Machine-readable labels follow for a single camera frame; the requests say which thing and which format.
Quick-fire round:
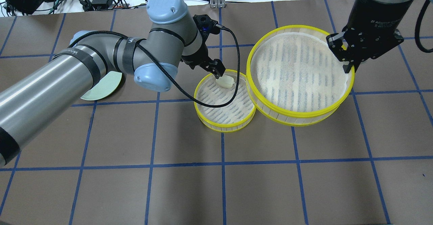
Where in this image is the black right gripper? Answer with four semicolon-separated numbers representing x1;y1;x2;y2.
326;0;405;74

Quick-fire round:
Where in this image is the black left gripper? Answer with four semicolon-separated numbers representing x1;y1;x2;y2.
181;14;226;80

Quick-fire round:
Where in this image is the white steamed bun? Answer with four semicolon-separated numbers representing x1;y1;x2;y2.
215;75;235;88

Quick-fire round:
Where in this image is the yellow rimmed steamer layer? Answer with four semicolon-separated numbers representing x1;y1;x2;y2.
194;69;256;133
246;25;355;127

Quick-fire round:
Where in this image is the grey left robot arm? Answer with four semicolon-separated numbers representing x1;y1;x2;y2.
0;0;226;165

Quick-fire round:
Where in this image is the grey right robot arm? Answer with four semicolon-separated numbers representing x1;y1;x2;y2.
326;0;432;73

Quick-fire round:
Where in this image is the light green round plate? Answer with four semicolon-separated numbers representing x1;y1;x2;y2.
80;71;123;101

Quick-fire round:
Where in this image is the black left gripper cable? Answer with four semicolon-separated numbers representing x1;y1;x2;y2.
69;24;241;108

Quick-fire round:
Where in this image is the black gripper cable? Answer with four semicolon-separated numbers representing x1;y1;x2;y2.
414;0;433;53
69;24;241;108

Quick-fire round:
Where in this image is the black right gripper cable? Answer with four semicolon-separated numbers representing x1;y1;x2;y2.
414;0;433;53

